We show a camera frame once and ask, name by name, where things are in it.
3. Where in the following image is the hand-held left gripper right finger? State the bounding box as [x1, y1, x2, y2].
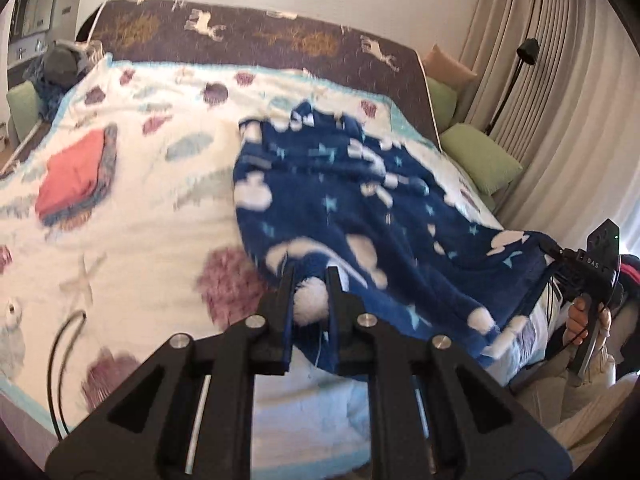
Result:
[325, 265, 573, 480]

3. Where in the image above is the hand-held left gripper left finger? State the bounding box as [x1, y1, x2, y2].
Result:
[45, 262, 297, 480]

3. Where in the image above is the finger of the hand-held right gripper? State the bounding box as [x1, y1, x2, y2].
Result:
[537, 237, 576, 268]

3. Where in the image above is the blue star-print fleece robe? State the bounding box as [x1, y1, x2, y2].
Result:
[232, 100, 558, 376]

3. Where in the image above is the stack of folded clothes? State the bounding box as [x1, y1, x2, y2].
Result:
[35, 125, 119, 228]

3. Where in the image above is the grey clothes pile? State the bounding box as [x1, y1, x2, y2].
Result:
[27, 40, 101, 121]

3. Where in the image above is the person's right hand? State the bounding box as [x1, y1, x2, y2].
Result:
[566, 295, 613, 347]

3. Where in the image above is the large green pillow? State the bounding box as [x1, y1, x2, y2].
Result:
[440, 122, 523, 196]

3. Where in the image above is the white shell-print blanket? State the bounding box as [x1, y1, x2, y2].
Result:
[0, 57, 551, 461]

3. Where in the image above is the person's beige clothing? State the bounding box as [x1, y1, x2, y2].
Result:
[547, 370, 640, 466]

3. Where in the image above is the beige curtain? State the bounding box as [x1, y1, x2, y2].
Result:
[460, 0, 640, 261]

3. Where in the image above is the small green pillow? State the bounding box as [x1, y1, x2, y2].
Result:
[425, 77, 458, 133]

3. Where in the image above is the black floor lamp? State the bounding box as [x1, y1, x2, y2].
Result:
[487, 37, 540, 136]

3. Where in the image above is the pink pillow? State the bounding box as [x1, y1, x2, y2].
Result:
[422, 44, 478, 93]

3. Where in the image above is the small white device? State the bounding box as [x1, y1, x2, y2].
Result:
[0, 297, 23, 331]

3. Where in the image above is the brown deer-print mattress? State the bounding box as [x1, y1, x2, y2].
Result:
[87, 0, 443, 151]

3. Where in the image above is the green cushion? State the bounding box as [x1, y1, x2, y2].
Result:
[7, 82, 41, 146]

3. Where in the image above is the black cable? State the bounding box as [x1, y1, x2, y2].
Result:
[47, 310, 88, 441]

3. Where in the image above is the wall mirror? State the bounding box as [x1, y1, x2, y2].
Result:
[10, 0, 56, 38]

